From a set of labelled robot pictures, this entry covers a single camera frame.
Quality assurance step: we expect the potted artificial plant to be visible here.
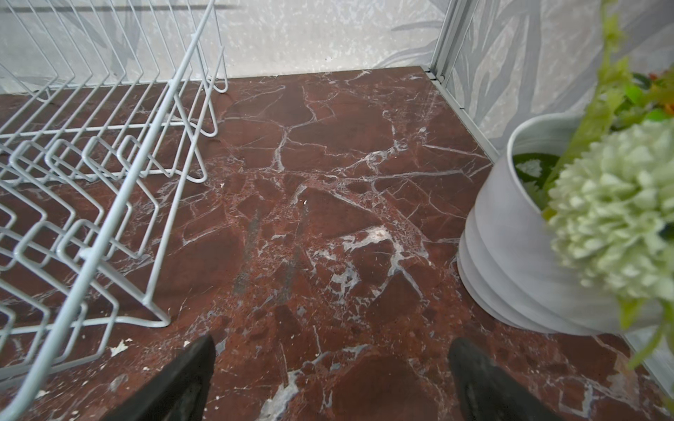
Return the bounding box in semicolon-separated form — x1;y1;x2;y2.
457;1;673;368

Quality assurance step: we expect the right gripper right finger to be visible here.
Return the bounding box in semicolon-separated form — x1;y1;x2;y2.
448;338;561;421

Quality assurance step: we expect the white wire dish rack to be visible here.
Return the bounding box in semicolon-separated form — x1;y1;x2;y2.
1;1;229;420

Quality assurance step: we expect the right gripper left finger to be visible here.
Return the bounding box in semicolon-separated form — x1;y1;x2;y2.
104;334;216;420

